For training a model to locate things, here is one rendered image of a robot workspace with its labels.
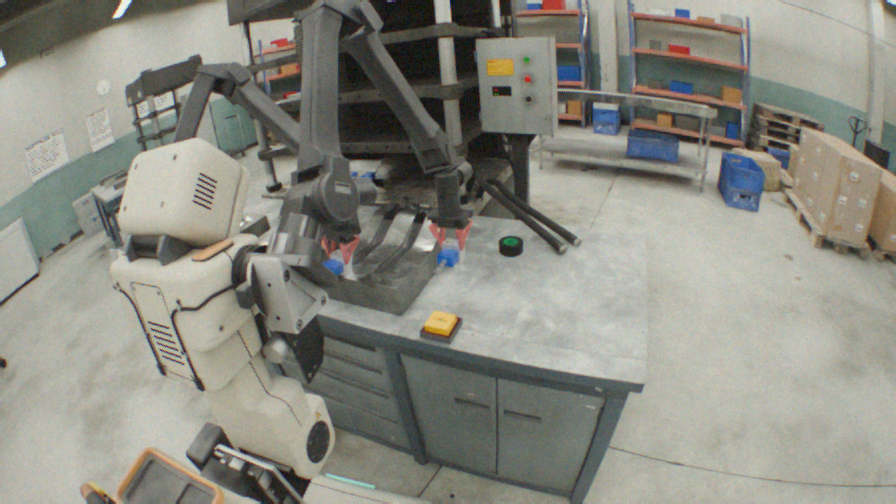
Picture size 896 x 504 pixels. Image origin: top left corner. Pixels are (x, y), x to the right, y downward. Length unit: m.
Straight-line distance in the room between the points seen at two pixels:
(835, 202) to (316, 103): 3.97
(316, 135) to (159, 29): 7.92
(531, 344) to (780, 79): 7.06
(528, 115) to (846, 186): 3.23
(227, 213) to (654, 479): 1.64
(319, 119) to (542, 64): 1.09
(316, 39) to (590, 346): 0.85
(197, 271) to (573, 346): 0.78
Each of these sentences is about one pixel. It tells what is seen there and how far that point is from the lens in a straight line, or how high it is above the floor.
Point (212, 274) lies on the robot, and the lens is 0.56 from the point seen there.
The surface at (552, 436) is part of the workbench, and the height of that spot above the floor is 0.44.
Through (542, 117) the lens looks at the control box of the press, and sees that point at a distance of 1.60.
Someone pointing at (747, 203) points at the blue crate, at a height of 0.08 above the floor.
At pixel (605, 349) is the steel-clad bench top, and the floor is 0.80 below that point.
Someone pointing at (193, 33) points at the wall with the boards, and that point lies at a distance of 8.68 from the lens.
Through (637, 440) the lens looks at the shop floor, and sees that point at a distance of 1.79.
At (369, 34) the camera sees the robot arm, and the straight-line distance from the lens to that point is 0.81.
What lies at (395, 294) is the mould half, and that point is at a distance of 1.01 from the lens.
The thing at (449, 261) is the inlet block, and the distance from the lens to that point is 0.98.
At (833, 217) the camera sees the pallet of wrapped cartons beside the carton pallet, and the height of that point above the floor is 0.34.
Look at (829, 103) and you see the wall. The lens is 7.96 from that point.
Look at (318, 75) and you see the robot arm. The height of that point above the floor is 1.43.
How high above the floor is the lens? 1.44
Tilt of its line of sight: 30 degrees down
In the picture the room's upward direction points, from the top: 6 degrees counter-clockwise
